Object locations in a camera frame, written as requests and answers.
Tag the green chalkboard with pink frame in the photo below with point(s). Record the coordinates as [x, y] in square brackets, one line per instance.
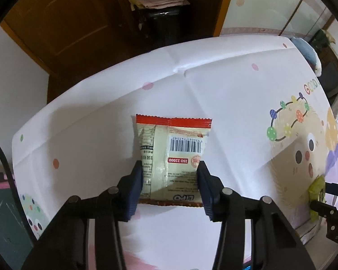
[2, 222]

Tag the white plastic container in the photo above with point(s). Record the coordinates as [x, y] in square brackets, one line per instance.
[307, 232]

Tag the black bin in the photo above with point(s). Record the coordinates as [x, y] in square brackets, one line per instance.
[163, 28]

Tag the cartoon printed table cloth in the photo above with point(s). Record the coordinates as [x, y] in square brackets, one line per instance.
[214, 90]

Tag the brown wooden cabinet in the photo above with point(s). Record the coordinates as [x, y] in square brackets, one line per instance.
[73, 19]

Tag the yellow-green snack packet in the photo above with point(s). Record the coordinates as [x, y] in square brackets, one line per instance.
[317, 188]

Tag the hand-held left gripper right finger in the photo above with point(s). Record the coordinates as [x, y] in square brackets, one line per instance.
[206, 194]

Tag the light blue plush pillow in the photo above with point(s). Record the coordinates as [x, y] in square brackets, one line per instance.
[304, 49]

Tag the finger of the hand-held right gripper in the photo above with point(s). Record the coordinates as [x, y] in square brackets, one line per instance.
[321, 206]
[336, 188]

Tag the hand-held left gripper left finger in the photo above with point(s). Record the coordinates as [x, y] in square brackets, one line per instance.
[133, 194]

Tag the cream red-edged snack packet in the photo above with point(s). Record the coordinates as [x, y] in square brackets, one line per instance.
[174, 135]

